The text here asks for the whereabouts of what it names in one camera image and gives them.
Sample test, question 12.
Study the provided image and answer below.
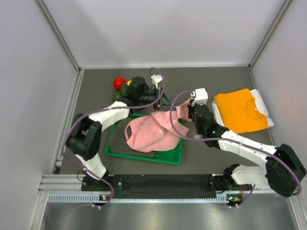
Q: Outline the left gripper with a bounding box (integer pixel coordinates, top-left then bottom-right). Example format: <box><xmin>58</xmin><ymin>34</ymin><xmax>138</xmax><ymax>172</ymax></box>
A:
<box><xmin>137</xmin><ymin>86</ymin><xmax>176</xmax><ymax>111</ymax></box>

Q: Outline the pink plastic bag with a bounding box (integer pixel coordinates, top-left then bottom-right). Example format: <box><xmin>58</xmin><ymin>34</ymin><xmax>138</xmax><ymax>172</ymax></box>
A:
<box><xmin>151</xmin><ymin>100</ymin><xmax>191</xmax><ymax>137</ymax></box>

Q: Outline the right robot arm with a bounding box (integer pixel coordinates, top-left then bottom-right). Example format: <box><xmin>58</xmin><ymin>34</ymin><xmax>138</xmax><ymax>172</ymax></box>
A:
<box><xmin>188</xmin><ymin>99</ymin><xmax>307</xmax><ymax>197</ymax></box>

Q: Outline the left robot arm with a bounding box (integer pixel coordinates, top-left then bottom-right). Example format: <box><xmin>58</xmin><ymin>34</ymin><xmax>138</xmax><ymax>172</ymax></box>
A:
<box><xmin>62</xmin><ymin>75</ymin><xmax>169</xmax><ymax>190</ymax></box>

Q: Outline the pink baseball cap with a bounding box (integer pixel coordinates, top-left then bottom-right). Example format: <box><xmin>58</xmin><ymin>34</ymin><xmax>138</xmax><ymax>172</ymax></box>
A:
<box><xmin>125</xmin><ymin>112</ymin><xmax>180</xmax><ymax>153</ymax></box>

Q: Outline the orange folded t-shirt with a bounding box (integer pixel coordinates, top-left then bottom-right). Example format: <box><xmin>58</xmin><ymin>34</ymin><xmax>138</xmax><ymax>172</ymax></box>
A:
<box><xmin>214</xmin><ymin>88</ymin><xmax>269</xmax><ymax>134</ymax></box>

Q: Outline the green avocado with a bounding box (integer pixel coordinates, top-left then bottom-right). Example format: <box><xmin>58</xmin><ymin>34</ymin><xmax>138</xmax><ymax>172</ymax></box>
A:
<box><xmin>119</xmin><ymin>83</ymin><xmax>129</xmax><ymax>97</ymax></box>

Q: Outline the red tomato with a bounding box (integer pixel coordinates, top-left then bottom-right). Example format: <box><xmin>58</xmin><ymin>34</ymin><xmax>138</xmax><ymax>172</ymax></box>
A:
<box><xmin>113</xmin><ymin>77</ymin><xmax>126</xmax><ymax>91</ymax></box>

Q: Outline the dark olive folded cloth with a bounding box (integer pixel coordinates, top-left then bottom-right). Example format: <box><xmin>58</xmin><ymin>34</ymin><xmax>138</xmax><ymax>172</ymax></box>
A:
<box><xmin>108</xmin><ymin>118</ymin><xmax>156</xmax><ymax>159</ymax></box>

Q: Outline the white folded cloth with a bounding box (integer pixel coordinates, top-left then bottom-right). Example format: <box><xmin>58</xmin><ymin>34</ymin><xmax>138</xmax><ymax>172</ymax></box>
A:
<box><xmin>211</xmin><ymin>89</ymin><xmax>275</xmax><ymax>128</ymax></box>

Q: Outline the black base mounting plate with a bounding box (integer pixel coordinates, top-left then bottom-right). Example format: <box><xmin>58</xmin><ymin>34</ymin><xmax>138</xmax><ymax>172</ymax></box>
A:
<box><xmin>81</xmin><ymin>173</ymin><xmax>231</xmax><ymax>192</ymax></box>

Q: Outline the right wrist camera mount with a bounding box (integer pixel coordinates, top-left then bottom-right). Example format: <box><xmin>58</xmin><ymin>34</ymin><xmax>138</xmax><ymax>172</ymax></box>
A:
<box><xmin>190</xmin><ymin>88</ymin><xmax>208</xmax><ymax>106</ymax></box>

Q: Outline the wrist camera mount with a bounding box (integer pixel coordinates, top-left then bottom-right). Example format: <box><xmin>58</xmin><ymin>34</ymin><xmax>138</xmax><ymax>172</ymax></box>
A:
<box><xmin>190</xmin><ymin>88</ymin><xmax>208</xmax><ymax>106</ymax></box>
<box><xmin>151</xmin><ymin>74</ymin><xmax>165</xmax><ymax>89</ymax></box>

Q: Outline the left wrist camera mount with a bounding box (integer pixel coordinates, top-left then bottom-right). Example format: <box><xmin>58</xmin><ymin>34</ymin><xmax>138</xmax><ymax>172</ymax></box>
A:
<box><xmin>151</xmin><ymin>74</ymin><xmax>165</xmax><ymax>89</ymax></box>

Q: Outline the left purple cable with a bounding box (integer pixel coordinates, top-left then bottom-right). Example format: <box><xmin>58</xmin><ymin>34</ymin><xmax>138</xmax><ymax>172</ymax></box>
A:
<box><xmin>61</xmin><ymin>67</ymin><xmax>166</xmax><ymax>209</ymax></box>

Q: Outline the aluminium frame rail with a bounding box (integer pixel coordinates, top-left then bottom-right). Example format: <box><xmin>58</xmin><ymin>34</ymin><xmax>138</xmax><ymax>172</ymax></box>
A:
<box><xmin>38</xmin><ymin>174</ymin><xmax>299</xmax><ymax>192</ymax></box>

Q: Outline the grey slotted cable duct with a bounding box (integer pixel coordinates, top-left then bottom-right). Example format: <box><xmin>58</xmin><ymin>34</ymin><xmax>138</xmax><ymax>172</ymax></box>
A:
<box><xmin>48</xmin><ymin>194</ymin><xmax>242</xmax><ymax>204</ymax></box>

